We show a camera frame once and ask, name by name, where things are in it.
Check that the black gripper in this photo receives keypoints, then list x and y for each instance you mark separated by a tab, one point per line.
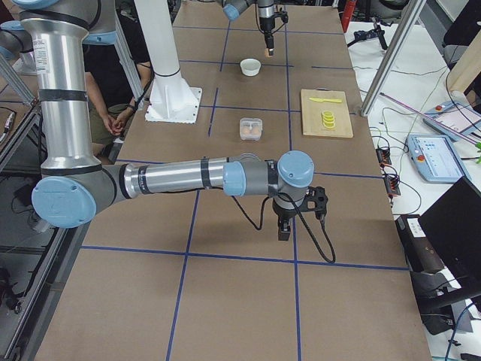
282	215
265	22

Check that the clear plastic egg box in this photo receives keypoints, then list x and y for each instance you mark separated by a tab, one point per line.
250	129

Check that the white ceramic bowl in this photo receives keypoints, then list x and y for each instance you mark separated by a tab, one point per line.
250	67

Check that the yellow plastic knife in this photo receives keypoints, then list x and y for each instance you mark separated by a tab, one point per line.
336	101

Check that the bamboo cutting board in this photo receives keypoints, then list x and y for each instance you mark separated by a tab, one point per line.
311	114

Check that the teach pendant near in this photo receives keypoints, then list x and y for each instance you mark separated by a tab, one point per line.
435	158

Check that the teach pendant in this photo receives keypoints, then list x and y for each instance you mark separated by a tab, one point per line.
461	118
435	158

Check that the black monitor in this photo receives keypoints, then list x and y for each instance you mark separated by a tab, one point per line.
452	225

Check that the seated person black shirt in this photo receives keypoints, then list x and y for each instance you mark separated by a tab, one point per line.
112	104

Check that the teach pendant far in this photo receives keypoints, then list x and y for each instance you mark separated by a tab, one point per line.
461	118

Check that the reacher grabber stick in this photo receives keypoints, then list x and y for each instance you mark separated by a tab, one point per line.
432	121

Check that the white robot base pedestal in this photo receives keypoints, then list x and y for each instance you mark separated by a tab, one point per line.
172	100

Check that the aluminium frame post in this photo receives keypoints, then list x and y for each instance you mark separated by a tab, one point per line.
408	20

